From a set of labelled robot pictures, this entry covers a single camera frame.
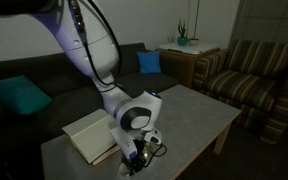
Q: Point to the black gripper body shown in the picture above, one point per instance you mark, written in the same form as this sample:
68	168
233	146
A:
140	149

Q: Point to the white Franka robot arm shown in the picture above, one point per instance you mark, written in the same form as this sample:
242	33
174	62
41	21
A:
94	46

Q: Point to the small white wrist connector box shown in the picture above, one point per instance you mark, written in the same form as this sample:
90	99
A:
153	136

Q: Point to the red hardcover book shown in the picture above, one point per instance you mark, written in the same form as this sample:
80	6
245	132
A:
105	156

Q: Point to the white hardcover book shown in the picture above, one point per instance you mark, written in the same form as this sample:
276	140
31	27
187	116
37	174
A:
90	136

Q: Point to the wooden coffee table leg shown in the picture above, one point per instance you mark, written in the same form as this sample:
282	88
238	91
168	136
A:
222	140

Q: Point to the blue throw cushion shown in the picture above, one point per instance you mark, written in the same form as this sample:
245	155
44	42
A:
149	62

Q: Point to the wooden side table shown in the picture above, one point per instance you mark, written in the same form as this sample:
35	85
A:
180	66

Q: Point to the white flat board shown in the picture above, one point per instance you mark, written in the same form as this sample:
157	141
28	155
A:
190	48

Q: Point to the teal pot with plant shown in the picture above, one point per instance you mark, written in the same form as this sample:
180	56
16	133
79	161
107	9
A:
182	41

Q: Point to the small white plant pot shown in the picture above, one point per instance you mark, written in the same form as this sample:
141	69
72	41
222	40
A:
194	42

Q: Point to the striped armchair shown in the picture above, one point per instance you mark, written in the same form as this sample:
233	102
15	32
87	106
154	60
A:
247	86

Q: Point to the dark grey fabric sofa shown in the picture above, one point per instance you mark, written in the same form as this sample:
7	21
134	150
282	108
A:
34	73

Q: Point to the teal throw cushion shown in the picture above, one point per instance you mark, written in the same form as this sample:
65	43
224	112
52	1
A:
17	95

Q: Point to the window blinds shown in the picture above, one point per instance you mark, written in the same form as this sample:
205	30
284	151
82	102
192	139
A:
270	20

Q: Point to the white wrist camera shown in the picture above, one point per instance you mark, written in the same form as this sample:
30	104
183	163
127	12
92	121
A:
124	143

